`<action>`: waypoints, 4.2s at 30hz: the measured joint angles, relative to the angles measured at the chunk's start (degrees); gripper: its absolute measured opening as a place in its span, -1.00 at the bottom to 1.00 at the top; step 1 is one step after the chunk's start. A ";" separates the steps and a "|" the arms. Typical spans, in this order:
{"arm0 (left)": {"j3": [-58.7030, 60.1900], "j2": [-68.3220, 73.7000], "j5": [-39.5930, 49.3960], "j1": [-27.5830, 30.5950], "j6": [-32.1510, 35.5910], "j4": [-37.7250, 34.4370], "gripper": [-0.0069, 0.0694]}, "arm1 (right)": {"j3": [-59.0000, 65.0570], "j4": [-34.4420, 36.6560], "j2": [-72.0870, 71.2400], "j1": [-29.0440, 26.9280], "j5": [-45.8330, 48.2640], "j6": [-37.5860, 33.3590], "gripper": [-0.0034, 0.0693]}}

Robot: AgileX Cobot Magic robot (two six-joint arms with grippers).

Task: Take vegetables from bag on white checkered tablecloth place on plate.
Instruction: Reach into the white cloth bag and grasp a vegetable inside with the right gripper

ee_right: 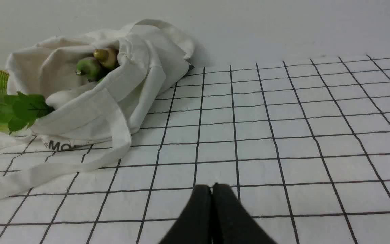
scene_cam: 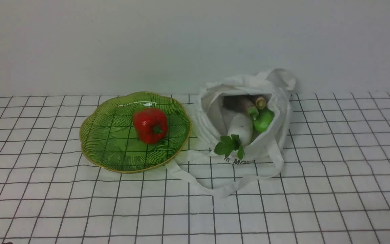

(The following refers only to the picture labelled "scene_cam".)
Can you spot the purple eggplant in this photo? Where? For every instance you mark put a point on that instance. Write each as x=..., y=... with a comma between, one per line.
x=241, y=104

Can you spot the white cloth tote bag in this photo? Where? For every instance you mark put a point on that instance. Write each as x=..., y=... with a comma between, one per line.
x=209, y=124

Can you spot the red bell pepper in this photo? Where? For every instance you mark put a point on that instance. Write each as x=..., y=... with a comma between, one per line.
x=151, y=125

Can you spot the white radish with leaves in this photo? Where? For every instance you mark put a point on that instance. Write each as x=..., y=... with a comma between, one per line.
x=239, y=135

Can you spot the green pepper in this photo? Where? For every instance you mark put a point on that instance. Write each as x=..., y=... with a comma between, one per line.
x=263, y=120

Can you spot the green glass leaf plate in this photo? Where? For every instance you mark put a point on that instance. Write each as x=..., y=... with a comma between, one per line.
x=109, y=139

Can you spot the white checkered tablecloth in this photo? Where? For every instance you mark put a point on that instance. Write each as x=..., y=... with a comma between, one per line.
x=334, y=189

